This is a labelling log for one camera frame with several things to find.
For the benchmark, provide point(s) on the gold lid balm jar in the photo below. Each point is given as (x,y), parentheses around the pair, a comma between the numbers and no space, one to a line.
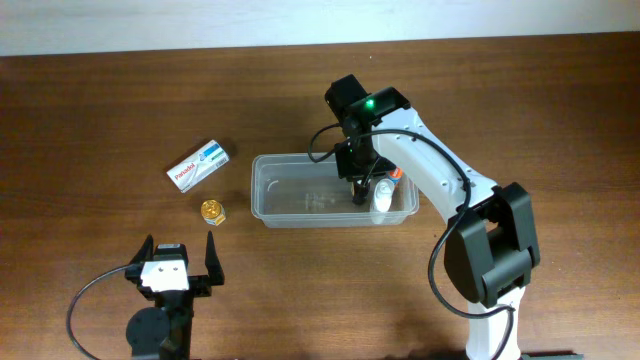
(213,212)

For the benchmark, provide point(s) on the dark bottle white cap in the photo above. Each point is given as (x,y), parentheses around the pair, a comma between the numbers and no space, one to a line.
(360,191)

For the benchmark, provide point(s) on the white Calamine lotion bottle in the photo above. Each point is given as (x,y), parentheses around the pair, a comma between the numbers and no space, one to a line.
(381,200)

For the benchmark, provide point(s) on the clear plastic container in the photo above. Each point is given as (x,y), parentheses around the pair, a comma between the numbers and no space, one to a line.
(290,191)

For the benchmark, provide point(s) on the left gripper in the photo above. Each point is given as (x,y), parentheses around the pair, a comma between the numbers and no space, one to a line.
(202,284)

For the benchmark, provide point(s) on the orange tube white cap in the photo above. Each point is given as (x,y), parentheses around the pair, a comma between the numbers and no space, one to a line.
(395,175)

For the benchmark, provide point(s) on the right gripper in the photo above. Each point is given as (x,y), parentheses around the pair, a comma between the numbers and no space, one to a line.
(347,167)

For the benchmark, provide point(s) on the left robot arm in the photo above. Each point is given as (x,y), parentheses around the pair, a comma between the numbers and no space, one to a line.
(163,330)

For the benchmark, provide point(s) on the white Panadol box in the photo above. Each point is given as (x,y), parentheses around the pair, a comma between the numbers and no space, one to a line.
(197,166)

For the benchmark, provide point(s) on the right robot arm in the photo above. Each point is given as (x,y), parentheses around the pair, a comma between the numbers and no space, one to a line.
(490,245)

